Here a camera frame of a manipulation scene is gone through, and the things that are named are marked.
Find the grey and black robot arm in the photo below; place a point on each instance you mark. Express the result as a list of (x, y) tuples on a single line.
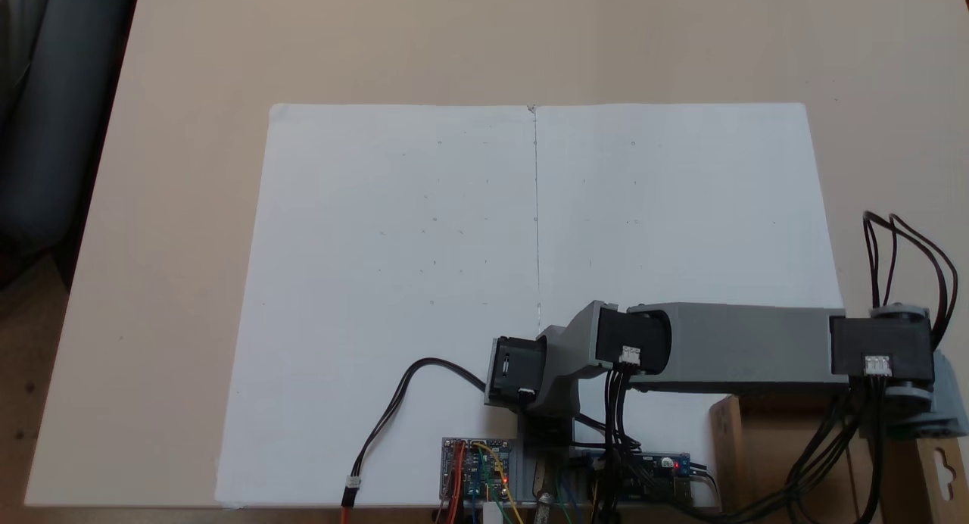
[(742, 350)]

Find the brown cardboard box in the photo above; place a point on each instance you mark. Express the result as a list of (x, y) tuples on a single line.
[(727, 463)]

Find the blue circuit board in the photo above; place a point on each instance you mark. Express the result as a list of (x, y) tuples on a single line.
[(666, 463)]

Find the dark blue chair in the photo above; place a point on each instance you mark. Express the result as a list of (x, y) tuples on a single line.
[(68, 115)]

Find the camera stand pole with clamp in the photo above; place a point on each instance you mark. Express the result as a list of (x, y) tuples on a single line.
[(543, 505)]

